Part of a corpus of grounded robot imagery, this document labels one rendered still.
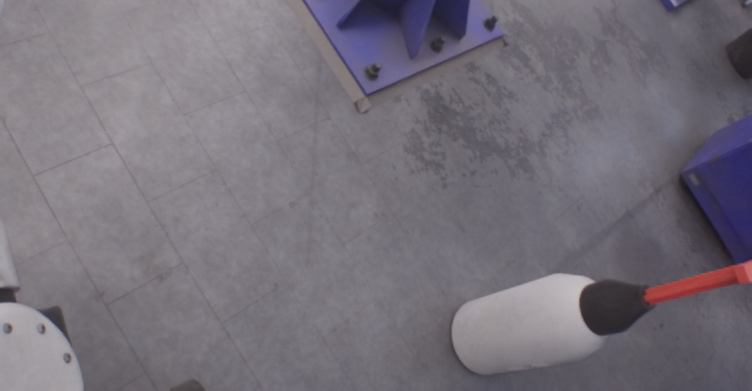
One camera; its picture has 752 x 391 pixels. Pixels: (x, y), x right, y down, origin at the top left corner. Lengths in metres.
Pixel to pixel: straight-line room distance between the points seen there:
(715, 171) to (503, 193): 1.04
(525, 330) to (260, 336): 0.60
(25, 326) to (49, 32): 1.27
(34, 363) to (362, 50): 1.52
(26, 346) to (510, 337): 1.19
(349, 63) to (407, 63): 0.21
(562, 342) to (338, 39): 1.03
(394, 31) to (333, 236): 0.72
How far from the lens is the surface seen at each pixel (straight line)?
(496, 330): 1.41
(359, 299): 1.44
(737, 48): 3.75
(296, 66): 1.63
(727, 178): 2.56
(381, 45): 1.77
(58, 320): 0.34
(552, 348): 1.32
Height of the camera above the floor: 1.26
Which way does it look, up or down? 54 degrees down
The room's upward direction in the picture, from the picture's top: 52 degrees clockwise
